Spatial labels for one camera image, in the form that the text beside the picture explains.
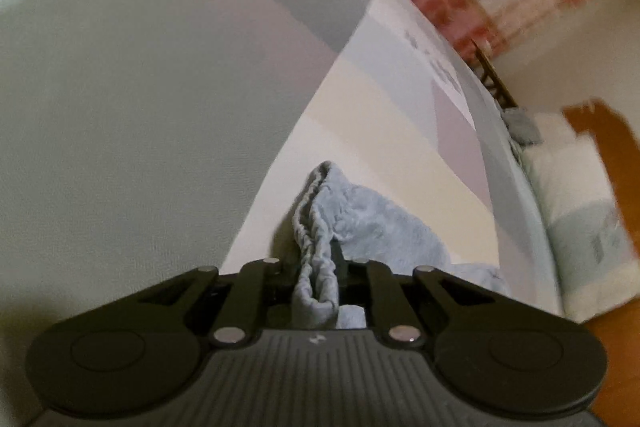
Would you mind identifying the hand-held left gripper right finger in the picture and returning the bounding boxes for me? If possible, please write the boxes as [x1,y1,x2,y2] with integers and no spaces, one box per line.
[330,243,506,348]

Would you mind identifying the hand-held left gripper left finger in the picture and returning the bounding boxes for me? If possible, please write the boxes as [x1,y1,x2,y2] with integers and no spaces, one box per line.
[130,258,301,349]

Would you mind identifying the light blue fleece pants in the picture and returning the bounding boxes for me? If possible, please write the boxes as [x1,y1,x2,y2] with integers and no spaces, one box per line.
[290,161,513,333]

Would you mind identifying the patchwork floral bed sheet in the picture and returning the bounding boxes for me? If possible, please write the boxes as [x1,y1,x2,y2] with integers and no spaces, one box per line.
[0,0,566,358]

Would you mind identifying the grey pillow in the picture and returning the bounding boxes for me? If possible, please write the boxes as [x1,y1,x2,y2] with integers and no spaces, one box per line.
[502,106,543,145]

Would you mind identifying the wooden bedside rack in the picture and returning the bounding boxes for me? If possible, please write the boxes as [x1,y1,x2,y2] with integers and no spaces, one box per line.
[470,39,518,110]

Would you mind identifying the white floral pillow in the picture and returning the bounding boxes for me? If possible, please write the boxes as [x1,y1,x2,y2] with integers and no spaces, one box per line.
[520,112,640,325]

